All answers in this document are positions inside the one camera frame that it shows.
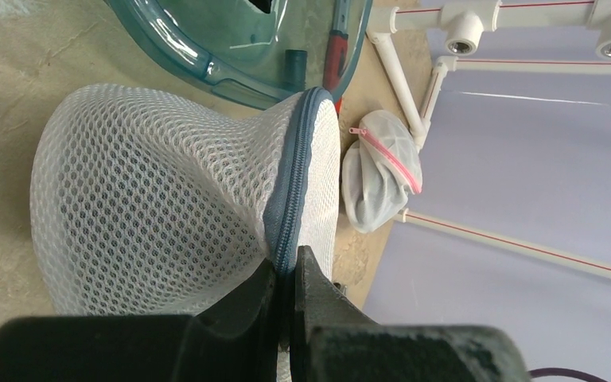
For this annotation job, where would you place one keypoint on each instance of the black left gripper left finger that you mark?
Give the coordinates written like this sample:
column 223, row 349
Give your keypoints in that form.
column 233, row 340

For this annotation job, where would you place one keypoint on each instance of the white PVC pipe rack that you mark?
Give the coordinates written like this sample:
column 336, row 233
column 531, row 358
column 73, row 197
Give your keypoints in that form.
column 464, row 24

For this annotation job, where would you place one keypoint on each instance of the red-handled adjustable wrench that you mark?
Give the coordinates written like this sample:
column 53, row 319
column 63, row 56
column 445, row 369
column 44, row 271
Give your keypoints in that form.
column 337, row 46

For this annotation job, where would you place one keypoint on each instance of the teal plastic basin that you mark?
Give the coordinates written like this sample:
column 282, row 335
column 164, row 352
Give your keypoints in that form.
column 254, row 53

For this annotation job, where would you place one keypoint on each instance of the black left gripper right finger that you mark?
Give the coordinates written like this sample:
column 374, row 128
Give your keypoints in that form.
column 332, row 340

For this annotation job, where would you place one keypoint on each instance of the small pink-zip mesh bag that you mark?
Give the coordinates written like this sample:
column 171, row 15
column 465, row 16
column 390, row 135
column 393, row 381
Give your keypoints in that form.
column 379, row 171

